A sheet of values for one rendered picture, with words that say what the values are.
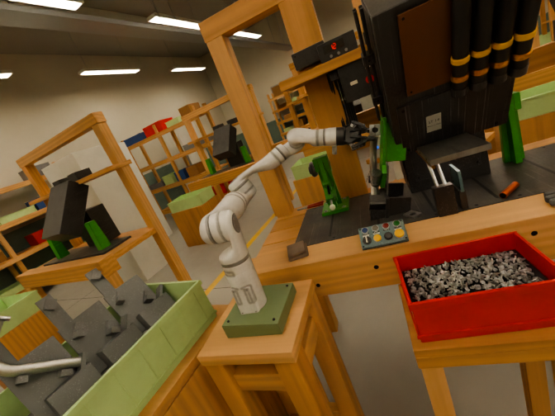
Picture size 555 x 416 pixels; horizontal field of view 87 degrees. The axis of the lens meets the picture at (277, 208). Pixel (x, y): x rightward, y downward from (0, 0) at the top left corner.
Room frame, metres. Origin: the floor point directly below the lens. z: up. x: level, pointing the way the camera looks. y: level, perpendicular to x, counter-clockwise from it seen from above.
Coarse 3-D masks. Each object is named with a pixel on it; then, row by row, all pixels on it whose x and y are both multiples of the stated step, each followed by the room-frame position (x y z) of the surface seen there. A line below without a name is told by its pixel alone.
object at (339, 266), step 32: (416, 224) 0.91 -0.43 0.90; (448, 224) 0.83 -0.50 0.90; (480, 224) 0.77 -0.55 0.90; (512, 224) 0.72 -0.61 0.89; (544, 224) 0.69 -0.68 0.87; (320, 256) 0.95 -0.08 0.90; (352, 256) 0.88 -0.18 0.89; (384, 256) 0.84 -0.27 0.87; (320, 288) 0.93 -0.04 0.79; (352, 288) 0.89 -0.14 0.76
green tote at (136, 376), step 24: (168, 288) 1.12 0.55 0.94; (192, 288) 0.99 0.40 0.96; (168, 312) 0.88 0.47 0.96; (192, 312) 0.95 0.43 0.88; (144, 336) 0.79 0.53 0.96; (168, 336) 0.85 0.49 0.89; (192, 336) 0.91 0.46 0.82; (120, 360) 0.72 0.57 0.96; (144, 360) 0.76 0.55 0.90; (168, 360) 0.81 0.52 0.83; (96, 384) 0.66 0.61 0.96; (120, 384) 0.69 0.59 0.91; (144, 384) 0.73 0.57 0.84; (0, 408) 0.78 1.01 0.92; (24, 408) 0.81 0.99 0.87; (72, 408) 0.60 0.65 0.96; (96, 408) 0.63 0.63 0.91; (120, 408) 0.67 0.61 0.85
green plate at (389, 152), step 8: (384, 120) 1.02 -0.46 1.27; (384, 128) 1.02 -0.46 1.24; (384, 136) 1.02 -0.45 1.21; (384, 144) 1.02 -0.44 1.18; (392, 144) 1.03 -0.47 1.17; (400, 144) 1.02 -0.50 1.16; (384, 152) 1.03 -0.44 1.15; (392, 152) 1.03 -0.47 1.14; (400, 152) 1.02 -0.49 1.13; (384, 160) 1.03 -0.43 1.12; (392, 160) 1.03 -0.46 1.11; (400, 160) 1.02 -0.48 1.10
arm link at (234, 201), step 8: (232, 192) 1.05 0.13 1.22; (224, 200) 0.98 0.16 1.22; (232, 200) 0.98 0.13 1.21; (240, 200) 1.00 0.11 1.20; (216, 208) 0.93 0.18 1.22; (224, 208) 0.94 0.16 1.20; (232, 208) 0.96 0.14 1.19; (240, 208) 0.98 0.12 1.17; (208, 216) 0.82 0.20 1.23; (240, 216) 0.99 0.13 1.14; (200, 224) 0.82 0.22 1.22; (208, 224) 0.80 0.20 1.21; (200, 232) 0.80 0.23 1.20; (208, 232) 0.79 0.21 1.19; (208, 240) 0.79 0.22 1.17
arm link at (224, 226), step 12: (216, 216) 0.81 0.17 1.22; (228, 216) 0.80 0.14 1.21; (216, 228) 0.79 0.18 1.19; (228, 228) 0.78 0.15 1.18; (216, 240) 0.79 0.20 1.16; (228, 240) 0.80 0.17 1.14; (240, 240) 0.81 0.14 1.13; (228, 252) 0.80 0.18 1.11; (240, 252) 0.79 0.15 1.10; (228, 264) 0.79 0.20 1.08
